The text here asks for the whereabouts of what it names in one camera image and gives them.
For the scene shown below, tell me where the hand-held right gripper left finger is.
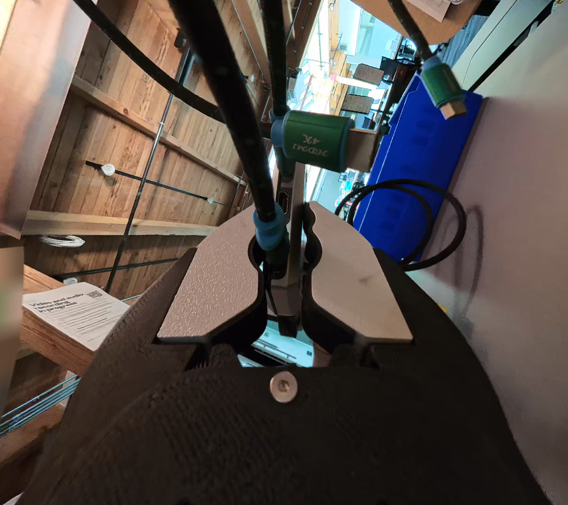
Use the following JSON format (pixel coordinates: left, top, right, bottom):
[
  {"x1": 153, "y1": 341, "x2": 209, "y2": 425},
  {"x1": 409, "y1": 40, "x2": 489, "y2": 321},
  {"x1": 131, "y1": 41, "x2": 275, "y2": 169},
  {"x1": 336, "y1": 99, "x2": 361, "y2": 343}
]
[{"x1": 156, "y1": 205, "x2": 268, "y2": 344}]

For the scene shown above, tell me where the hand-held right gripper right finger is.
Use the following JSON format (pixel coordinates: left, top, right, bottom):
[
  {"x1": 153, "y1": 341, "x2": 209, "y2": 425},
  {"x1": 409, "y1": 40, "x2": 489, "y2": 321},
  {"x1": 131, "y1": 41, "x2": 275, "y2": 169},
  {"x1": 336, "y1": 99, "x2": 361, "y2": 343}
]
[{"x1": 301, "y1": 201, "x2": 414, "y2": 347}]

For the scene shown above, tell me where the dark grey multiport hub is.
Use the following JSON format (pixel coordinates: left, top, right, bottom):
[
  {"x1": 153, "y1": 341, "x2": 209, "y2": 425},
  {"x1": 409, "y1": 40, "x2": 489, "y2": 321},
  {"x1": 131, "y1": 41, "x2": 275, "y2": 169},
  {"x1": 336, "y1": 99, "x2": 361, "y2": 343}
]
[{"x1": 265, "y1": 163, "x2": 308, "y2": 338}]

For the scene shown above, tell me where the blue plastic bin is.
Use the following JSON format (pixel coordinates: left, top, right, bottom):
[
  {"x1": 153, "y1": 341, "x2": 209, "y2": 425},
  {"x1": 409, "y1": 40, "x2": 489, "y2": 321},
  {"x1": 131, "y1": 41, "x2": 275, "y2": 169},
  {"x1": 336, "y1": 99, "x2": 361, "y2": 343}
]
[{"x1": 353, "y1": 72, "x2": 483, "y2": 265}]

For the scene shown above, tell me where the black cable with green plug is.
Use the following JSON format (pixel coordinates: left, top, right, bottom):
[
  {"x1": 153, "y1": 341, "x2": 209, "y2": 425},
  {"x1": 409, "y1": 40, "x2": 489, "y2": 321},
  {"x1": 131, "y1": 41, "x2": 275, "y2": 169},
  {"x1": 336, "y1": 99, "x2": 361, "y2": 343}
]
[
  {"x1": 360, "y1": 0, "x2": 467, "y2": 121},
  {"x1": 251, "y1": 0, "x2": 383, "y2": 174}
]

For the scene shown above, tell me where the printed paper notice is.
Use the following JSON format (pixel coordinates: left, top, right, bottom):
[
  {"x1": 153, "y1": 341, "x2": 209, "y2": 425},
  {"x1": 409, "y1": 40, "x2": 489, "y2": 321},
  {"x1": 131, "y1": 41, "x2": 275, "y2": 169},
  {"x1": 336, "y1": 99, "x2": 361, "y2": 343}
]
[{"x1": 21, "y1": 281, "x2": 130, "y2": 351}]

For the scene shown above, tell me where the white wire coil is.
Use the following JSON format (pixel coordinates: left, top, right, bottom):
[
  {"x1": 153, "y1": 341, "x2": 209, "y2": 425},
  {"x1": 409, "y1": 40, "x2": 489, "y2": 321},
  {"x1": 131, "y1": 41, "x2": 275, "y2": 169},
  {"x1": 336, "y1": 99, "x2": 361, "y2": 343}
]
[{"x1": 39, "y1": 234, "x2": 86, "y2": 248}]

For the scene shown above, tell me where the thin black cable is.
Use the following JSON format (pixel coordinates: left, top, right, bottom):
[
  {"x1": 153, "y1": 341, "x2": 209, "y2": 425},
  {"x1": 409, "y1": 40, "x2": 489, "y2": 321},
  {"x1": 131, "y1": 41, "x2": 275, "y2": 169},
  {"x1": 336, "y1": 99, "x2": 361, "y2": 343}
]
[{"x1": 15, "y1": 0, "x2": 272, "y2": 140}]

